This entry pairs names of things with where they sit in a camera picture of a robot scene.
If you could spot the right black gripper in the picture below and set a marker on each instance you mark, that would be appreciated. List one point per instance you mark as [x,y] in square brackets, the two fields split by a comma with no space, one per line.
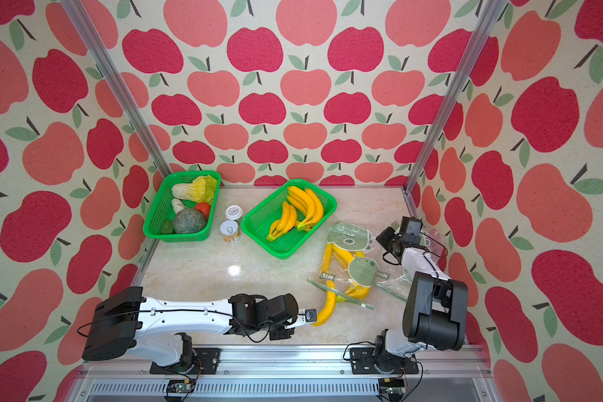
[384,239]

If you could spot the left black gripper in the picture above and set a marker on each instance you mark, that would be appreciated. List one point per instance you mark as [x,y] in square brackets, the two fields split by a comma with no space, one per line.
[280,335]

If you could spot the zip bag of bananas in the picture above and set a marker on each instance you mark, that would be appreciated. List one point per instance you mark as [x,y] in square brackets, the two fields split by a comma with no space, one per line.
[395,278]
[354,272]

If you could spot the yellow banana bunch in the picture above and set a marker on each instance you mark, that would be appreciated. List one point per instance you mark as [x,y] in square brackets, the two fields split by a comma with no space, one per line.
[309,204]

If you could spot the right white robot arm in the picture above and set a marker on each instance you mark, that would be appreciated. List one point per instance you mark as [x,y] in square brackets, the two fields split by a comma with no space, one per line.
[435,314]

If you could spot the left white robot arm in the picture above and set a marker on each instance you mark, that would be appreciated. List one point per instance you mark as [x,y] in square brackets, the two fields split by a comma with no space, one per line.
[130,323]

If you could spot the empty green plastic basket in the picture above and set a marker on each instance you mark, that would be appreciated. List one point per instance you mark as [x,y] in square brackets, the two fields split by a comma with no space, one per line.
[257,222]

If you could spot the pull-tab tin can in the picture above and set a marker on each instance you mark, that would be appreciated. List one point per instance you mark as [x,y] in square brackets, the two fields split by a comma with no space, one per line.
[230,231]

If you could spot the white lidded cup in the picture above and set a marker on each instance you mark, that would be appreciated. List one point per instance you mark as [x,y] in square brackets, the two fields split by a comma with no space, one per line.
[234,212]

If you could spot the red tomato toy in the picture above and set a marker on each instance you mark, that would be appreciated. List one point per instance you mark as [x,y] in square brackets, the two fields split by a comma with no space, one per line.
[204,208]

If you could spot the green netted melon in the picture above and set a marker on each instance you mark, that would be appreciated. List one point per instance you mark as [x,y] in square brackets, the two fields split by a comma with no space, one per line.
[189,221]

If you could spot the green basket with vegetables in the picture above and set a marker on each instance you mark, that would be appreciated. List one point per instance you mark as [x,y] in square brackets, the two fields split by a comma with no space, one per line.
[162,208]

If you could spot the green pepper toy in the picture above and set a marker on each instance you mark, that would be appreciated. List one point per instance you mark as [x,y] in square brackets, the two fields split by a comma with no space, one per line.
[167,227]

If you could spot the napa cabbage toy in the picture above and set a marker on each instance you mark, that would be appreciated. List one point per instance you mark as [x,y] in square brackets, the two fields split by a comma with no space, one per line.
[201,190]

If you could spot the white mushroom toy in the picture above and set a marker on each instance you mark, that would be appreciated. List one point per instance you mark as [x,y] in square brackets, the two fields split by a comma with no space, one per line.
[178,205]

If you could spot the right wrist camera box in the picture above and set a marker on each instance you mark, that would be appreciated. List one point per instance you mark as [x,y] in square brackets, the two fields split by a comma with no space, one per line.
[411,228]

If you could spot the front aluminium rail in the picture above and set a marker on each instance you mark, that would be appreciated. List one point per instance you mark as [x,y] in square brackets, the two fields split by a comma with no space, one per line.
[293,373]

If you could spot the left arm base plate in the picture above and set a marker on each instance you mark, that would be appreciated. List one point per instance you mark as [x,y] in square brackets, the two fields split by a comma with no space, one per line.
[196,361]

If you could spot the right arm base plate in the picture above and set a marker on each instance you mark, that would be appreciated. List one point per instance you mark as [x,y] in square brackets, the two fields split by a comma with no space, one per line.
[367,359]

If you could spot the right aluminium frame post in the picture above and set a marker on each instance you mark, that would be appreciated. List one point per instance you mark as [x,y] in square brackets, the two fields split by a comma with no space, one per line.
[485,25]

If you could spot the aluminium frame post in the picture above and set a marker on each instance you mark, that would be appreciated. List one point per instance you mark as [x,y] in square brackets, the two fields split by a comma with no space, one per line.
[485,25]
[99,52]

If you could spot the left aluminium frame post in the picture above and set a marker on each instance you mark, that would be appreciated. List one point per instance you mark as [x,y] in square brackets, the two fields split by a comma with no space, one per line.
[99,52]

